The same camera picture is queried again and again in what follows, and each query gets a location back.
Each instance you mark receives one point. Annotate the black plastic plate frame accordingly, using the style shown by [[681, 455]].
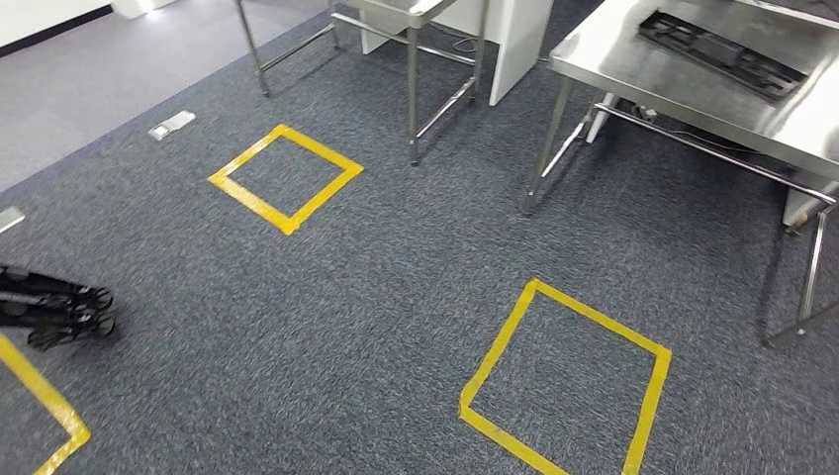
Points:
[[721, 56]]

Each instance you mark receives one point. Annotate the stainless steel workbench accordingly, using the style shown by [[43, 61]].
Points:
[[655, 72]]

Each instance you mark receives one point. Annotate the yellow floor tape square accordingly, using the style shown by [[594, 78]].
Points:
[[593, 316], [46, 396]]

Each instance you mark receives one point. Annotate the stainless steel table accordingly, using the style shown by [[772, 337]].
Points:
[[393, 8]]

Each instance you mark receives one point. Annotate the silver floor outlet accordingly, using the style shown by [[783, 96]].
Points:
[[10, 219], [172, 124]]

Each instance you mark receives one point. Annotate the silver black humanoid robot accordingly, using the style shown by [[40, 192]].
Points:
[[59, 314]]

